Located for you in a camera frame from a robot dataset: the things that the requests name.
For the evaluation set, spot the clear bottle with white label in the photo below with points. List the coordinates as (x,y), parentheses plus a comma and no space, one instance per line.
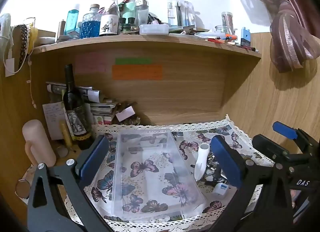
(110,19)

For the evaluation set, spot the clear lidded plastic container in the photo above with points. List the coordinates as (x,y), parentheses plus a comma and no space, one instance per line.
(153,28)

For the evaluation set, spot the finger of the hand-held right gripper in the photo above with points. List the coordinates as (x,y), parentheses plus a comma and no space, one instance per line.
(272,147)
(285,129)

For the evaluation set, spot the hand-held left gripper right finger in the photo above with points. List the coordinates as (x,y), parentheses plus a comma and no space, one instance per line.
(225,159)

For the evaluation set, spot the green sticky note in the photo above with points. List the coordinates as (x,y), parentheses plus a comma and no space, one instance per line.
(133,60)

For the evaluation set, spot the stack of papers and booklets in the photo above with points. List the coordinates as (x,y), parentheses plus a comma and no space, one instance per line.
(97,104)

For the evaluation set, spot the white lint shaver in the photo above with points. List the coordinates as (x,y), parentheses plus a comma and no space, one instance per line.
(201,163)

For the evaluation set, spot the white handwritten note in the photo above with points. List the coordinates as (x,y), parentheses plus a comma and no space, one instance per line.
(52,119)

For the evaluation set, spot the clear plastic storage box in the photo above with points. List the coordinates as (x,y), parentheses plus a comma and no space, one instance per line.
(150,172)

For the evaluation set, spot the dark wine bottle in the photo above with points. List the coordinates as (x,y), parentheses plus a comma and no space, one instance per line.
(75,114)

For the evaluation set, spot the butterfly print lace tablecloth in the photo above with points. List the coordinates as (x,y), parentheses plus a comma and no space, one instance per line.
(190,142)

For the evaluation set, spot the toothbrush pack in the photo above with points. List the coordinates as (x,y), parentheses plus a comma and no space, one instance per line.
(178,9)

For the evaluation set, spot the tall blue bottle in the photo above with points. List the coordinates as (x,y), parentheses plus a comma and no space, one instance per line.
(72,20)

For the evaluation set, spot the mauve curtain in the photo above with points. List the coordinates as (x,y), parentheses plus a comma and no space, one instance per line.
(287,21)

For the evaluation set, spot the blue and black case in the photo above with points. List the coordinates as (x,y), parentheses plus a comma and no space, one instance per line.
(246,38)

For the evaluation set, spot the hanging lace ribbons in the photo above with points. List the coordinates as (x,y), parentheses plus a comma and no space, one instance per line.
(23,41)

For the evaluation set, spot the green pump bottle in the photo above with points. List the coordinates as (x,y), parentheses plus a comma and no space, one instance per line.
(128,5)

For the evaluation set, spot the gold tube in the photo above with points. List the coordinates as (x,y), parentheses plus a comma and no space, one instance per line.
(66,134)

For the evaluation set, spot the pile of coins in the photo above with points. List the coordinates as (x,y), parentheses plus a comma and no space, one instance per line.
(132,122)

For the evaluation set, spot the white paper tag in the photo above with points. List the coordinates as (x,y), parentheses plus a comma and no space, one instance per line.
(10,66)

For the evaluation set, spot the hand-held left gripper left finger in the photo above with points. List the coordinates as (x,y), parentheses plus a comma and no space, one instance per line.
(93,155)

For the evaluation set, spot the frosted glass cup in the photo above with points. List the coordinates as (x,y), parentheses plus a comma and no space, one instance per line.
(143,13)

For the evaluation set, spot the pink sticky note pad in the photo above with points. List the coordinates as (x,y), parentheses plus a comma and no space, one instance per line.
(125,114)

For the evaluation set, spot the pink sticky note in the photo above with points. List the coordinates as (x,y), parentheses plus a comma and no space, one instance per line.
(90,63)

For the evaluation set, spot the clear glass jar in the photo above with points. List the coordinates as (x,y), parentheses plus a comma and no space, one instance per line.
(228,21)

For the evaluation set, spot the orange marker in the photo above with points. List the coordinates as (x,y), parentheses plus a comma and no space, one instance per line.
(231,37)

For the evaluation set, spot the cream cylindrical bottle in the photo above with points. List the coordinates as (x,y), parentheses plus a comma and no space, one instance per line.
(37,144)

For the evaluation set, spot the orange sticky note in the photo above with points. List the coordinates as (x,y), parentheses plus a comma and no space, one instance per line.
(137,72)

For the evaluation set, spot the wooden shelf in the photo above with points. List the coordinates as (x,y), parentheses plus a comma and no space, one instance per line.
(150,44)

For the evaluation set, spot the glass bottle with blue liquid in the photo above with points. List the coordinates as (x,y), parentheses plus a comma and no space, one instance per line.
(91,25)

